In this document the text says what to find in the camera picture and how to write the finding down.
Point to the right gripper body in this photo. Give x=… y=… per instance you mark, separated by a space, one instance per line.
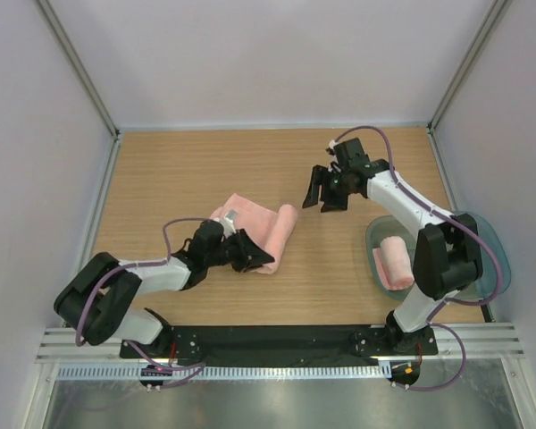
x=335 y=177

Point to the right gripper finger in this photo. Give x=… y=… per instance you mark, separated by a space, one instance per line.
x=318 y=175
x=334 y=202

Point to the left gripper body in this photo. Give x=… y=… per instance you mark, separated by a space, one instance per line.
x=229 y=251

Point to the plain pink towel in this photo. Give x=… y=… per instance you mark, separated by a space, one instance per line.
x=268 y=229

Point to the pink bunny towel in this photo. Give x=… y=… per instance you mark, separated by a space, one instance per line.
x=393 y=264

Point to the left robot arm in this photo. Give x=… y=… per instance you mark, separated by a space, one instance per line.
x=97 y=303

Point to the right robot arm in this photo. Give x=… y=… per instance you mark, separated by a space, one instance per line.
x=447 y=256

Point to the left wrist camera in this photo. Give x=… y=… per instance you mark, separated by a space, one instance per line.
x=230 y=219

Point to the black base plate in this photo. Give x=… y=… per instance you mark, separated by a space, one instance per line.
x=186 y=342

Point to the white slotted cable duct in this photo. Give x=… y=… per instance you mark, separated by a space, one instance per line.
x=138 y=371

